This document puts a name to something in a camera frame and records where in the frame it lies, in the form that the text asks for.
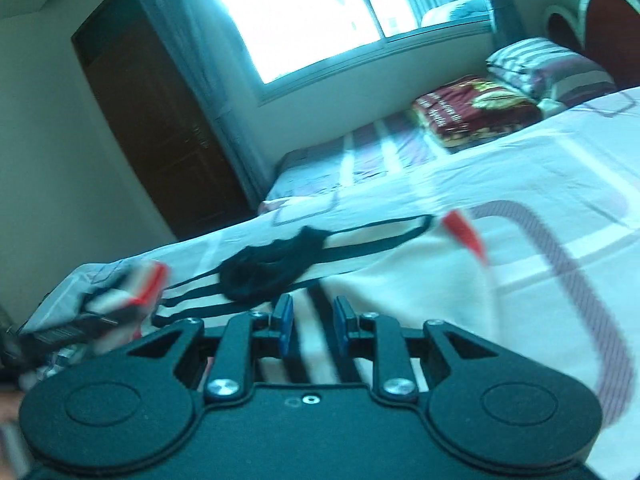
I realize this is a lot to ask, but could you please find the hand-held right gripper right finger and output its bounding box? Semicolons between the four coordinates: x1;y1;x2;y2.
333;296;501;402

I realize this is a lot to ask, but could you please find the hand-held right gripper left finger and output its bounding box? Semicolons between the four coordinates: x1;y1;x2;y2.
127;294;296;402

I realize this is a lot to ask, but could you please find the black white red striped garment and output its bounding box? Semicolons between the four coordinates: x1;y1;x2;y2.
150;210;501;396

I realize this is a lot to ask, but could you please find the black cloth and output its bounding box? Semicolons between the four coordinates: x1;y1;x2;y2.
219;226;328;305

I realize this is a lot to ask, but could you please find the dark wooden door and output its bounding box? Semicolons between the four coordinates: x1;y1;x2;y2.
71;0;251;241

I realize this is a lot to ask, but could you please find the bed with white patterned sheet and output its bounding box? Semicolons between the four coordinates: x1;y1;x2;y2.
20;85;640;480

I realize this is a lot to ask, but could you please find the folded red patterned blanket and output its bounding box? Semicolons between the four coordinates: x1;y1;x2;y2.
412;75;543;148

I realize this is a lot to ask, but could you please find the bright window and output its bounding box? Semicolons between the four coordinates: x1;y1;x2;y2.
191;0;493;86

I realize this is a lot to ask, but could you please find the striped pillow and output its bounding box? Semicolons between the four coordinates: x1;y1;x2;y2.
486;37;618;107

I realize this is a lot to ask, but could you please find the white cushion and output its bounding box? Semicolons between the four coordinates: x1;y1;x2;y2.
421;0;489;27

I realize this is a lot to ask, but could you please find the red heart-shaped headboard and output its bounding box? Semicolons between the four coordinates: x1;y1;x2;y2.
545;0;640;90

